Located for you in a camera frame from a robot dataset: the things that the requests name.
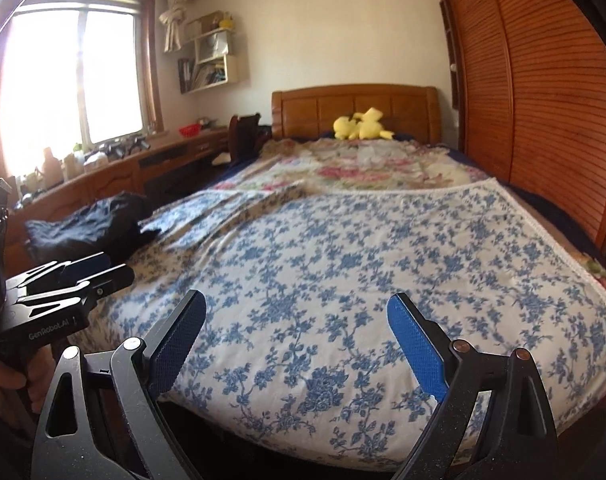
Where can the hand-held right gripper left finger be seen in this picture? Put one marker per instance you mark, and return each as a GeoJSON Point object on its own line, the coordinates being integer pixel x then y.
{"type": "Point", "coordinates": [178, 345]}

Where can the wooden chair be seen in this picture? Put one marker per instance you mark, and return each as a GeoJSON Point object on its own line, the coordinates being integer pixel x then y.
{"type": "Point", "coordinates": [243, 135]}

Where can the white wall shelf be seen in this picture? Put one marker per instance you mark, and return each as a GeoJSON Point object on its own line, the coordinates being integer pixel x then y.
{"type": "Point", "coordinates": [233, 67]}

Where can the wooden slatted wardrobe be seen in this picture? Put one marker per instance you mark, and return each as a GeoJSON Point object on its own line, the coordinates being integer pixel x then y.
{"type": "Point", "coordinates": [533, 85]}

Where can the wooden headboard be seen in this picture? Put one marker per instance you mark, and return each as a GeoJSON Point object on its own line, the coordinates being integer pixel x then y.
{"type": "Point", "coordinates": [308, 110]}

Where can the tied cream curtain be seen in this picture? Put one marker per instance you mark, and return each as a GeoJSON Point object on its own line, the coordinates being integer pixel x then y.
{"type": "Point", "coordinates": [173, 20]}

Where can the person's left hand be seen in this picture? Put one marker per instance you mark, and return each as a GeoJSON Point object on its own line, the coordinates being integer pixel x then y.
{"type": "Point", "coordinates": [40, 380]}

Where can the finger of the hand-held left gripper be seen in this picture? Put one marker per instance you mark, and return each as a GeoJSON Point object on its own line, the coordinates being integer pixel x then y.
{"type": "Point", "coordinates": [113, 277]}
{"type": "Point", "coordinates": [90, 264]}

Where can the blue floral blanket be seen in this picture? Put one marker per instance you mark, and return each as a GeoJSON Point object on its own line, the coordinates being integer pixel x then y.
{"type": "Point", "coordinates": [333, 285]}

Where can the wooden desk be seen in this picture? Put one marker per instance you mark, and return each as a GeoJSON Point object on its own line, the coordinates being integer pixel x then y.
{"type": "Point", "coordinates": [113, 180]}

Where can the black jacket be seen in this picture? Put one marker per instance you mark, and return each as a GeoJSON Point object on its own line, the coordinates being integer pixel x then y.
{"type": "Point", "coordinates": [83, 235]}

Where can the yellow shelf toy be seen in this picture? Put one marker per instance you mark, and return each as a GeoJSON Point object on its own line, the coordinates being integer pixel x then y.
{"type": "Point", "coordinates": [225, 23]}

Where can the white paper bag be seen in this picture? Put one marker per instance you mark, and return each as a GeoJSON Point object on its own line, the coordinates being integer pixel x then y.
{"type": "Point", "coordinates": [212, 47]}

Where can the white tissue box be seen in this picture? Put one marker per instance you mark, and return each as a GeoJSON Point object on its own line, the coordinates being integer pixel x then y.
{"type": "Point", "coordinates": [95, 159]}

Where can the window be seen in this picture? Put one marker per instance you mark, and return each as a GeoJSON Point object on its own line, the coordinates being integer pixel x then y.
{"type": "Point", "coordinates": [108, 75]}

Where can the brown bottle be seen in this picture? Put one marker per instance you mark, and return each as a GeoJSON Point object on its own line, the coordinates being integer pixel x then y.
{"type": "Point", "coordinates": [50, 167]}

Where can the yellow plush toy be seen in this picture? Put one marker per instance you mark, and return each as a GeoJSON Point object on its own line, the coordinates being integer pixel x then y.
{"type": "Point", "coordinates": [368, 127]}

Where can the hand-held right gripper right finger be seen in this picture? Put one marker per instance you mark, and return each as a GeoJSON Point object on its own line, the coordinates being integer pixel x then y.
{"type": "Point", "coordinates": [418, 350]}

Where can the cream jar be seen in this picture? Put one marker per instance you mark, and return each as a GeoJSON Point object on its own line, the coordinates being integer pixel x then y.
{"type": "Point", "coordinates": [70, 167]}

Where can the black metal device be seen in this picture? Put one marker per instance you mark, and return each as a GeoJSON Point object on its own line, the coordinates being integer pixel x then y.
{"type": "Point", "coordinates": [133, 146]}

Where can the pink floral quilt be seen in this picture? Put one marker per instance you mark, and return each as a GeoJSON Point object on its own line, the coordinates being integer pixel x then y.
{"type": "Point", "coordinates": [343, 170]}

